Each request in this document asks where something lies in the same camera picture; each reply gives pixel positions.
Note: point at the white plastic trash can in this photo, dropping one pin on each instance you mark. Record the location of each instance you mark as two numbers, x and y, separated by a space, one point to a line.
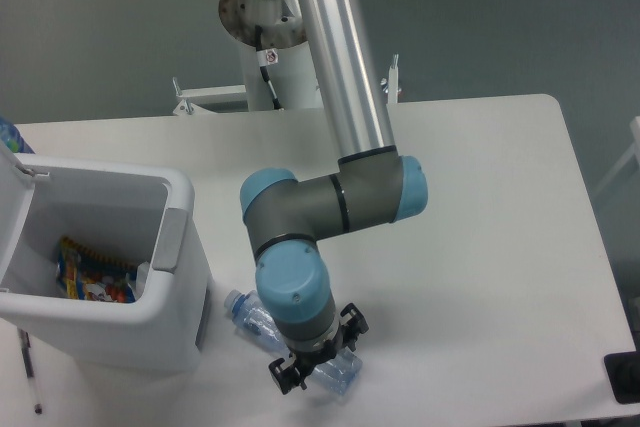
139 214

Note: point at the black device at table edge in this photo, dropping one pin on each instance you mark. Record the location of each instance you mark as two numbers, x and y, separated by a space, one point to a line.
623 372

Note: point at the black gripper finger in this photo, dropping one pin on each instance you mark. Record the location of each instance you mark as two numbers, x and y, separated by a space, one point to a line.
288 373
353 324

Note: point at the black pen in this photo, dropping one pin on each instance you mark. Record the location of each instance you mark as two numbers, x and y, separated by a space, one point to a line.
25 346

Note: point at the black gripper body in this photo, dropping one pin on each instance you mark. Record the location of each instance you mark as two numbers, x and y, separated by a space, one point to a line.
312 352

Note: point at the white frame at right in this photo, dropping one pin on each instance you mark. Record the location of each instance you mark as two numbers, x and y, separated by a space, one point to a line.
623 169

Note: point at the clear blue plastic bottle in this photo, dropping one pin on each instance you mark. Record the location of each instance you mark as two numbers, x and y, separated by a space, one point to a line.
254 322

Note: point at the colourful snack wrapper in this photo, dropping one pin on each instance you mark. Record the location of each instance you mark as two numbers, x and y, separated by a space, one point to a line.
85 274

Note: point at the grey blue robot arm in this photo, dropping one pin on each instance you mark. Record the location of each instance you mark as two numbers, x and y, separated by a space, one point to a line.
286 217

